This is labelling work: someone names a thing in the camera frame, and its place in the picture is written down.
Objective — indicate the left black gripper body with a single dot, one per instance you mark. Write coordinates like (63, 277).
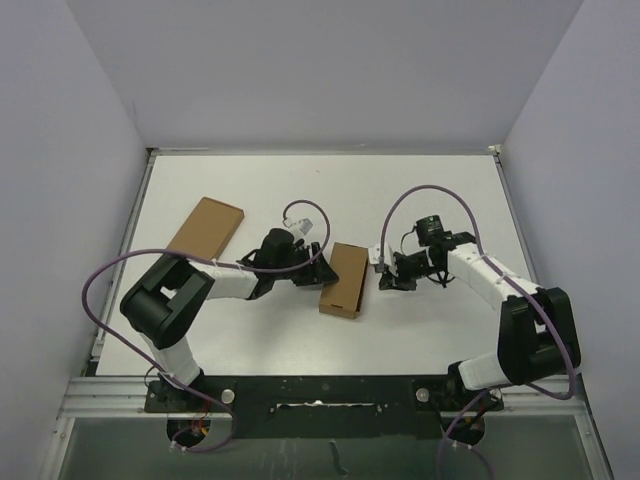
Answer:
(299, 253)

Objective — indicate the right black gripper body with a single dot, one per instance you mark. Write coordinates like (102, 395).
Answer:
(412, 267)

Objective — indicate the brown cardboard box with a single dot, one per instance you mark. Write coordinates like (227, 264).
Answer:
(208, 229)
(344, 298)

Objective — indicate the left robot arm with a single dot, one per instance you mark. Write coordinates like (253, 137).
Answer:
(163, 304)

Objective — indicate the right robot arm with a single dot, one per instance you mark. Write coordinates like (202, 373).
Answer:
(537, 337)

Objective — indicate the folded brown cardboard box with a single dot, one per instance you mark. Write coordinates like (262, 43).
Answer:
(208, 229)

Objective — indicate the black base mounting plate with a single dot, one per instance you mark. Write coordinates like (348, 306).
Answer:
(325, 407)

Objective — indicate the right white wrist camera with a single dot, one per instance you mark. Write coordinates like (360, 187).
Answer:
(381, 258)

